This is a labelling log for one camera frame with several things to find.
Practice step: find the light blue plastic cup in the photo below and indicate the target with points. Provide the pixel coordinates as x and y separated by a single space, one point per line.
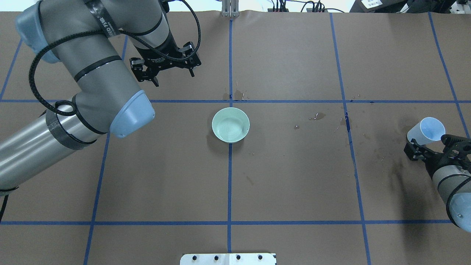
426 131

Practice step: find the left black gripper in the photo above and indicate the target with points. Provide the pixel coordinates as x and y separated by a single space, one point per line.
159 54

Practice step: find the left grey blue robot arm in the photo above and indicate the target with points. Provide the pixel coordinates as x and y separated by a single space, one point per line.
108 47

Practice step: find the white column pedestal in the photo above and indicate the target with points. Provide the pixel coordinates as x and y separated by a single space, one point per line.
229 259

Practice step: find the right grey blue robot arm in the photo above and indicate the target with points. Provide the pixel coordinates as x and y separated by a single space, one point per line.
450 173

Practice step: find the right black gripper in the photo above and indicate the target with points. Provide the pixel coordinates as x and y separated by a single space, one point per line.
431 161

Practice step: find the mint green bowl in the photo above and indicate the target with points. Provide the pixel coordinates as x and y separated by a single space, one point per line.
230 125

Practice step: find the aluminium frame post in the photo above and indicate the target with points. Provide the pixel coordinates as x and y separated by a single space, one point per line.
230 8

